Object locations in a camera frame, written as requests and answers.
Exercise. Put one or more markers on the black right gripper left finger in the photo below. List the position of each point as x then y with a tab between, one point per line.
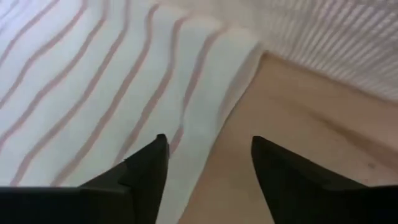
93	205

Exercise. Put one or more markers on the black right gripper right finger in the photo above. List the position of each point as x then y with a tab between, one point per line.
311	199

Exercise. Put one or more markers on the white towel with brown stripes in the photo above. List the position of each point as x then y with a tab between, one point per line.
93	77

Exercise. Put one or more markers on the white perforated plastic basket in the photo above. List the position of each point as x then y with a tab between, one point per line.
326	37

